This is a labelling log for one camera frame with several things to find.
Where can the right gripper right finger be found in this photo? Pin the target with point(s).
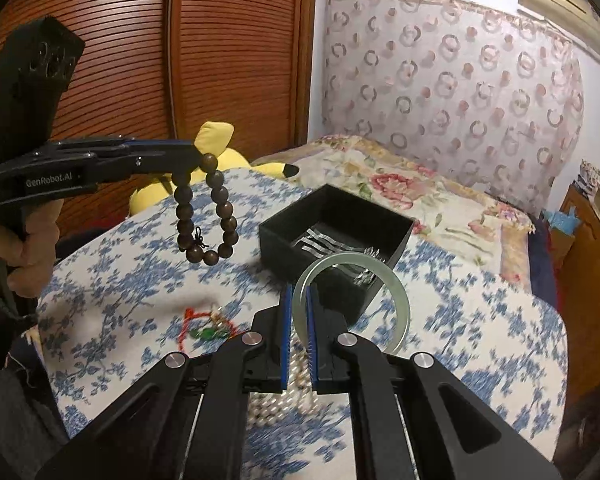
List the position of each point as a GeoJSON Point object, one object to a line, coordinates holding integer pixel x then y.
{"type": "Point", "coordinates": [411, 417]}

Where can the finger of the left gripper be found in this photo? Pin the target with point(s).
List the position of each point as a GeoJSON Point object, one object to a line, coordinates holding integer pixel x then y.
{"type": "Point", "coordinates": [126, 166]}
{"type": "Point", "coordinates": [145, 147]}

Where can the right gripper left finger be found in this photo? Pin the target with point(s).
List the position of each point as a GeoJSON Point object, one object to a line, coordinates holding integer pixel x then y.
{"type": "Point", "coordinates": [185, 418]}

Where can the red string green pendant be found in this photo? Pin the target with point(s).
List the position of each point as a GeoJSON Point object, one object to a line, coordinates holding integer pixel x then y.
{"type": "Point", "coordinates": [206, 326]}

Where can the pale green jade bangle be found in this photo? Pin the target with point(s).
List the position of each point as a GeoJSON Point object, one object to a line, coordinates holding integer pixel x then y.
{"type": "Point", "coordinates": [347, 282]}

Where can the silver hair pins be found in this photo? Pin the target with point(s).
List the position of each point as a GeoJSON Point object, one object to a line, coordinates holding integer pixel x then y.
{"type": "Point", "coordinates": [320, 244]}

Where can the black jewelry box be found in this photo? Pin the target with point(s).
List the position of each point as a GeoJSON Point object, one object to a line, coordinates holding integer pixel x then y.
{"type": "Point", "coordinates": [326, 222]}

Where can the person's left hand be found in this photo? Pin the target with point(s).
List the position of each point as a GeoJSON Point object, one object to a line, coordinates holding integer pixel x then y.
{"type": "Point", "coordinates": [32, 259]}

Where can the brown louvered wardrobe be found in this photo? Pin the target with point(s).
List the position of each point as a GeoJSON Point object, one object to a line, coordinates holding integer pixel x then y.
{"type": "Point", "coordinates": [158, 69]}

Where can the pink floral quilt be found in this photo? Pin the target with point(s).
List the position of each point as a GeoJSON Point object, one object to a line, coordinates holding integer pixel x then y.
{"type": "Point", "coordinates": [467, 223]}

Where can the wooden sideboard cabinet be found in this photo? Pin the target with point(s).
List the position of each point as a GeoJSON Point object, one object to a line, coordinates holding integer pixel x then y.
{"type": "Point", "coordinates": [576, 259]}

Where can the blue tissue paper bag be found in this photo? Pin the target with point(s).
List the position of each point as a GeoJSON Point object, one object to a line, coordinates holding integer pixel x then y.
{"type": "Point", "coordinates": [566, 222]}

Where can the sheer circle pattern curtain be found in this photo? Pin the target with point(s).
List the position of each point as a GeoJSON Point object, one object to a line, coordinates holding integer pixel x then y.
{"type": "Point", "coordinates": [487, 99]}

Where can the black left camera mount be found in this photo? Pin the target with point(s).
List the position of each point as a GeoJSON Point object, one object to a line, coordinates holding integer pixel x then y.
{"type": "Point", "coordinates": [37, 62]}

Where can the white wall air conditioner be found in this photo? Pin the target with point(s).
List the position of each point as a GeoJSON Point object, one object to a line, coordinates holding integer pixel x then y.
{"type": "Point", "coordinates": [575, 16]}

